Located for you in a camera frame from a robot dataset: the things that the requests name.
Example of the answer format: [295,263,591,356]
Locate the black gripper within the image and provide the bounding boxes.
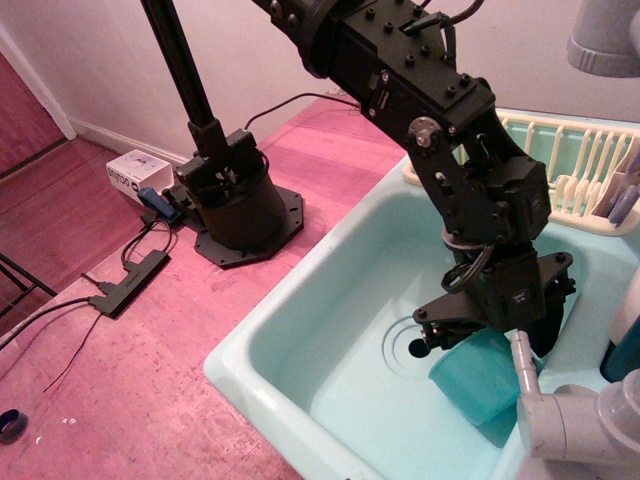
[413,249,576,358]

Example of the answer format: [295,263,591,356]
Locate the teal plastic cup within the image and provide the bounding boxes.
[429,329,521,426]

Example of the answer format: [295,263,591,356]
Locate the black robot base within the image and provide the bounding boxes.
[163,129,304,269]

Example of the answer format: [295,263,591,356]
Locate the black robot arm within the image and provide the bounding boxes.
[143,1,575,356]

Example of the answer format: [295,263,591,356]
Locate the grey toy faucet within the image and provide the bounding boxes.
[511,330,639,469]

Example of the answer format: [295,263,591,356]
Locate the teal soap bottle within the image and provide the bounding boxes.
[600,270,639,383]

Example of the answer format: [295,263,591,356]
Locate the mint green toy sink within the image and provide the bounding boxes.
[202,106,640,480]

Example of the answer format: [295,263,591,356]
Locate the cream dish drying rack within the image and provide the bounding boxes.
[403,110,639,244]

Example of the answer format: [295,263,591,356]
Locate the purple utensils in holder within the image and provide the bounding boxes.
[606,152,639,228]

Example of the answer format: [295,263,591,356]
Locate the grey overhead pipe fitting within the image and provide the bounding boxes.
[567,0,639,78]

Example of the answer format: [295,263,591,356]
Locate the black usb hub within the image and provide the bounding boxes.
[88,250,170,319]

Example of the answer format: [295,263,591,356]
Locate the white cardboard box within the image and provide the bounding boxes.
[105,150,174,202]

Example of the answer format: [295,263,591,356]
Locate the black tape roll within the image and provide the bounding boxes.
[0,409,29,445]

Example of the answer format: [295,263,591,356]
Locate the black power cable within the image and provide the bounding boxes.
[244,91,361,131]

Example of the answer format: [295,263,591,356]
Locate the blue clamp handle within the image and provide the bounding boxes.
[137,187,180,222]

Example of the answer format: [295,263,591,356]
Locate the black metal stand frame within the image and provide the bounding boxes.
[1,254,57,317]

